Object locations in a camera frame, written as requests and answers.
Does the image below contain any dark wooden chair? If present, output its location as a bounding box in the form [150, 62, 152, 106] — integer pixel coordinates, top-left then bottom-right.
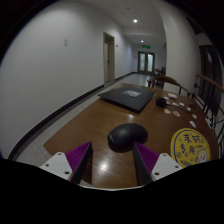
[153, 67, 167, 78]

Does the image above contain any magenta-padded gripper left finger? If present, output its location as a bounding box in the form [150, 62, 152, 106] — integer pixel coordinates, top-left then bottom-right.
[39, 140, 94, 185]

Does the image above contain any wooden-topped black metal railing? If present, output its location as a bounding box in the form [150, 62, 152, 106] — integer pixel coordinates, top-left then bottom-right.
[194, 73, 224, 158]

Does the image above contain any wooden armchair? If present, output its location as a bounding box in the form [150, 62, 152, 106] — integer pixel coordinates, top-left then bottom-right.
[146, 75, 193, 98]

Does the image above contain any black closed laptop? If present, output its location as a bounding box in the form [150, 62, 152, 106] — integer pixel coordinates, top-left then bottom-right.
[97, 85, 157, 114]

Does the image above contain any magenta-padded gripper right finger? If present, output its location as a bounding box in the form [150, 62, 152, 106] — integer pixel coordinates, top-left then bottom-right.
[131, 141, 184, 187]

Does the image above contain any dark framed window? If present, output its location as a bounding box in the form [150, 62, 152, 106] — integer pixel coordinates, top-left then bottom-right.
[199, 44, 223, 111]

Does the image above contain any yellow round printed mouse pad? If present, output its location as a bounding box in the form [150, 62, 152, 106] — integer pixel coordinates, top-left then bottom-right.
[170, 127, 212, 169]

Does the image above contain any glass double door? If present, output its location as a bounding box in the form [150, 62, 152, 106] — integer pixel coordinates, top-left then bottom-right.
[137, 50, 156, 75]

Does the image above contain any small black box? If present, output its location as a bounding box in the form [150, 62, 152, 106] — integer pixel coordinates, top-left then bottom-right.
[155, 96, 167, 108]

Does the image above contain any black computer mouse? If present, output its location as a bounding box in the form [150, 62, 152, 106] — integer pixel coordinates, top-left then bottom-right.
[106, 122, 149, 154]

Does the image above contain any wooden side door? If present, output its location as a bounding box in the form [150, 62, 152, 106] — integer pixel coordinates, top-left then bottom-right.
[102, 31, 117, 84]

